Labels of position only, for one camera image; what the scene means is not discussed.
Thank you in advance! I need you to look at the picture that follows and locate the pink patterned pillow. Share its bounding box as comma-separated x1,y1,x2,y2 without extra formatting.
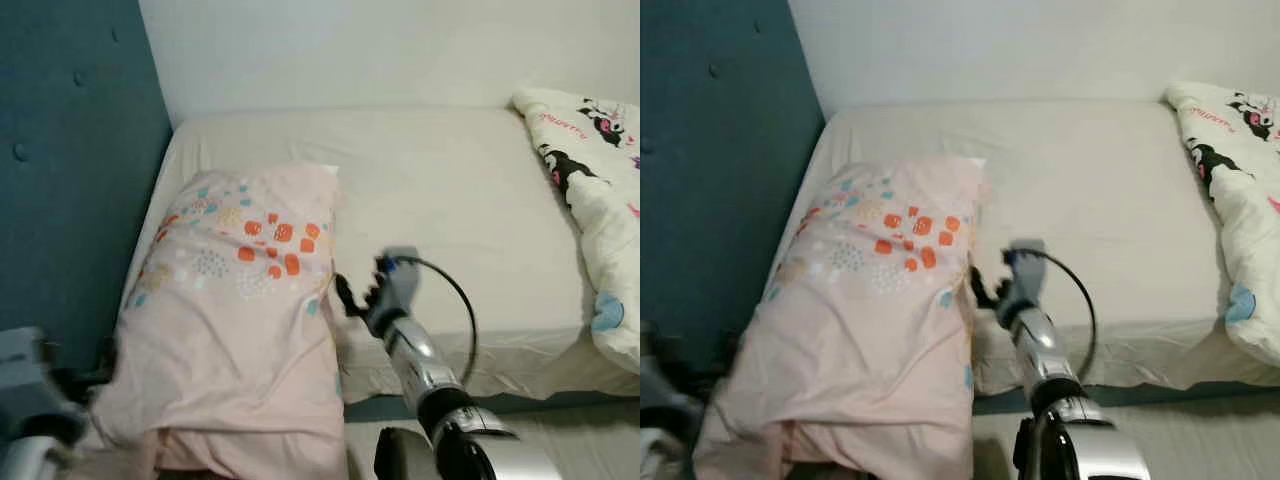
692,155,991,480
90,163,346,480

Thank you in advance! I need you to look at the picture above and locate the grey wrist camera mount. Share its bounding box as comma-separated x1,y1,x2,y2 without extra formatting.
0,327,61,441
372,247,421,336
640,350,701,441
1003,240,1046,326

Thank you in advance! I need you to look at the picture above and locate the blue padded headboard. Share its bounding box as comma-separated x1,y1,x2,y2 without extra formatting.
0,0,173,381
640,0,826,391

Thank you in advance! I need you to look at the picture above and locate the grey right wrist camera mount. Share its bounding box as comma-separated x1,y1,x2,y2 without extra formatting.
372,247,421,336
1003,240,1046,326

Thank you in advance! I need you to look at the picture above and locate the grey robot right leg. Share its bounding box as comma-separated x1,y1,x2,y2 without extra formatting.
375,425,441,480
1015,420,1051,480

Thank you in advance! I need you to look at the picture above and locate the beige sheeted mattress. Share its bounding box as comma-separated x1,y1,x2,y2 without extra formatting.
120,105,641,401
770,98,1280,396

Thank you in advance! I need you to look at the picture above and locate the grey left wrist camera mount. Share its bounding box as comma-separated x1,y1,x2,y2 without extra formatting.
640,350,701,441
0,327,61,441

